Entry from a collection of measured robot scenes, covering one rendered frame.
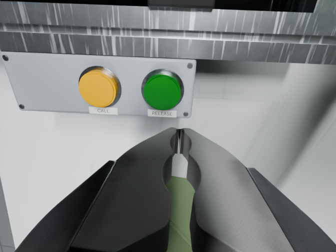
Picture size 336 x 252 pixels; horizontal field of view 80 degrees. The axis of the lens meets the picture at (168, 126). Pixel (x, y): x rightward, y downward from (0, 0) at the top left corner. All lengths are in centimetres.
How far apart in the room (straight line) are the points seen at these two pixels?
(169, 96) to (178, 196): 22
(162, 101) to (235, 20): 11
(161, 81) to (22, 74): 16
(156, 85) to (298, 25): 15
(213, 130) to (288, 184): 21
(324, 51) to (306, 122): 18
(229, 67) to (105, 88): 19
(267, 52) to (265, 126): 18
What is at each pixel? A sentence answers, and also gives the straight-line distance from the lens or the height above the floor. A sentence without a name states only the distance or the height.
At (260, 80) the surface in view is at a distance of 36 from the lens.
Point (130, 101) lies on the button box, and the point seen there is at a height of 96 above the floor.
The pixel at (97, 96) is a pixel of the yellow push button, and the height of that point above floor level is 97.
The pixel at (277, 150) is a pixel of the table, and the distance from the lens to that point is 43.
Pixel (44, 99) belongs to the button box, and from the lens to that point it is 28.
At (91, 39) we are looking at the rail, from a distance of 23.
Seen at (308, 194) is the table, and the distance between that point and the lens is 54.
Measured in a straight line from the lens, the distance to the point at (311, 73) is 39.
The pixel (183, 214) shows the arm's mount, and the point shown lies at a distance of 37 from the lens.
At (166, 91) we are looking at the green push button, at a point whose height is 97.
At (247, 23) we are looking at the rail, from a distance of 23.
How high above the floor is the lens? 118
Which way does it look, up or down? 62 degrees down
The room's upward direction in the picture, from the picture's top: 175 degrees counter-clockwise
